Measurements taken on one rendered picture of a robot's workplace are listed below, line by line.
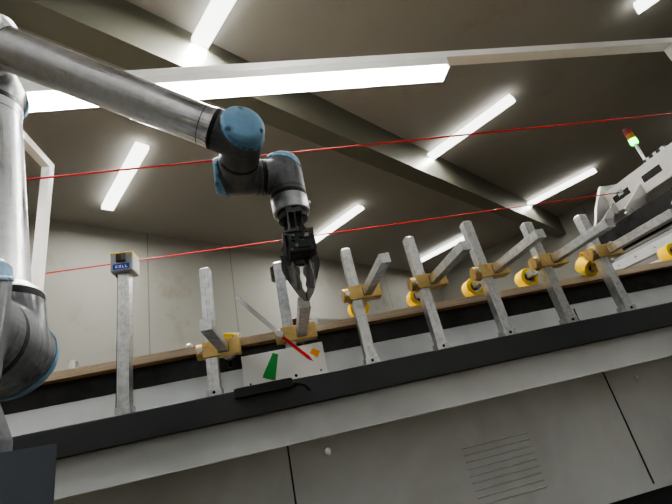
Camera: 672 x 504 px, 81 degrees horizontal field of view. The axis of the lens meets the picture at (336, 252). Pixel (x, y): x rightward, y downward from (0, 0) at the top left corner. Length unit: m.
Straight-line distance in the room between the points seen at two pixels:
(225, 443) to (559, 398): 1.23
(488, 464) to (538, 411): 0.29
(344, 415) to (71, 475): 0.78
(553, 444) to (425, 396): 0.58
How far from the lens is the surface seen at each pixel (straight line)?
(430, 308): 1.43
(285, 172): 0.98
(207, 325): 1.05
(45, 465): 0.59
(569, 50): 3.25
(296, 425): 1.31
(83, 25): 3.05
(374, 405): 1.34
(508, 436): 1.70
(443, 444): 1.61
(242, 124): 0.86
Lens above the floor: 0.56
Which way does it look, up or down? 23 degrees up
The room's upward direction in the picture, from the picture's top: 13 degrees counter-clockwise
